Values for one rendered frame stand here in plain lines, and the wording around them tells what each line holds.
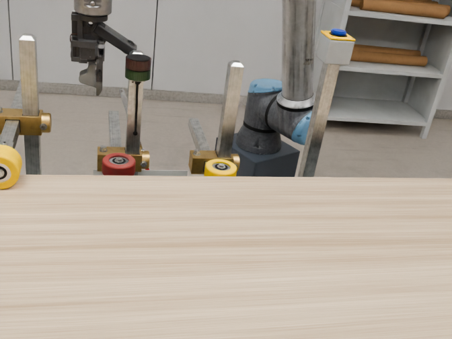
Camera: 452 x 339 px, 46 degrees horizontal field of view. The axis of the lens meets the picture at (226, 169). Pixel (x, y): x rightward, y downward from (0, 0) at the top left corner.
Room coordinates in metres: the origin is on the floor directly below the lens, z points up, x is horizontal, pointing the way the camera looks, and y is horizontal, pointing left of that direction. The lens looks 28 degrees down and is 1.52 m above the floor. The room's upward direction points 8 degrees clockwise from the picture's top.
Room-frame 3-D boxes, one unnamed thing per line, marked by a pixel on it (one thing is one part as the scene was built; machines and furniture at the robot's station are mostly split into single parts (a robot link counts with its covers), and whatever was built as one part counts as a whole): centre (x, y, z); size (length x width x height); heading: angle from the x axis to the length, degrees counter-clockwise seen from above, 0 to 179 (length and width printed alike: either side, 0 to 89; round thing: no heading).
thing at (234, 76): (1.33, 0.01, 0.89); 0.04 x 0.04 x 0.48; 16
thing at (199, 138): (1.37, 0.07, 0.84); 0.44 x 0.03 x 0.04; 16
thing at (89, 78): (1.29, 0.38, 1.04); 0.06 x 0.03 x 0.09; 105
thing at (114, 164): (1.13, 0.26, 0.85); 0.08 x 0.08 x 0.11
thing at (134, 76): (1.21, 0.24, 1.11); 0.06 x 0.06 x 0.02
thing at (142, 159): (1.25, 0.27, 0.85); 0.14 x 0.06 x 0.05; 106
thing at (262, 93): (2.00, -0.12, 0.79); 0.17 x 0.15 x 0.18; 43
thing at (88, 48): (1.31, 0.39, 1.15); 0.09 x 0.08 x 0.12; 105
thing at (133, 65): (1.21, 0.24, 1.13); 0.06 x 0.06 x 0.02
